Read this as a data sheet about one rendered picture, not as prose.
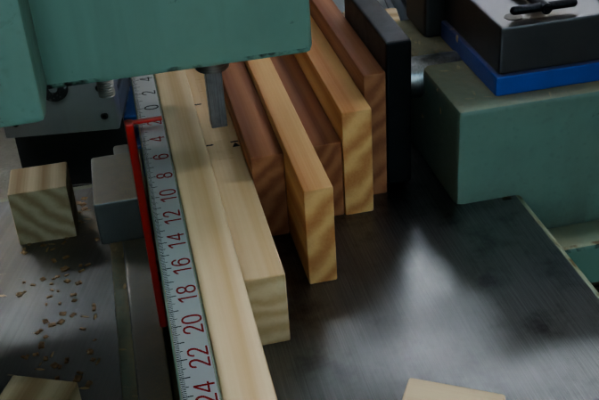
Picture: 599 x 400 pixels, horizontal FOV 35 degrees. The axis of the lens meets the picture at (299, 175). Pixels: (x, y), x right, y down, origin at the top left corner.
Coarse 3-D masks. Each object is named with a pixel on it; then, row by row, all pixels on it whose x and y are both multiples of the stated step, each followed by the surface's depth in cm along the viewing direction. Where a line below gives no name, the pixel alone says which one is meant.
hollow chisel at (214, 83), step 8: (208, 80) 51; (216, 80) 51; (208, 88) 51; (216, 88) 52; (208, 96) 52; (216, 96) 52; (224, 96) 52; (208, 104) 53; (216, 104) 52; (224, 104) 52; (216, 112) 52; (224, 112) 52; (216, 120) 53; (224, 120) 53
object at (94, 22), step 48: (48, 0) 44; (96, 0) 45; (144, 0) 45; (192, 0) 46; (240, 0) 46; (288, 0) 47; (48, 48) 45; (96, 48) 46; (144, 48) 46; (192, 48) 47; (240, 48) 47; (288, 48) 48
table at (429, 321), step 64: (384, 256) 50; (448, 256) 49; (512, 256) 49; (576, 256) 55; (320, 320) 46; (384, 320) 45; (448, 320) 45; (512, 320) 45; (576, 320) 44; (320, 384) 42; (384, 384) 42; (448, 384) 41; (512, 384) 41; (576, 384) 41
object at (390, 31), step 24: (360, 0) 56; (360, 24) 55; (384, 24) 53; (384, 48) 51; (408, 48) 51; (408, 72) 51; (408, 96) 52; (408, 120) 53; (408, 144) 54; (408, 168) 55
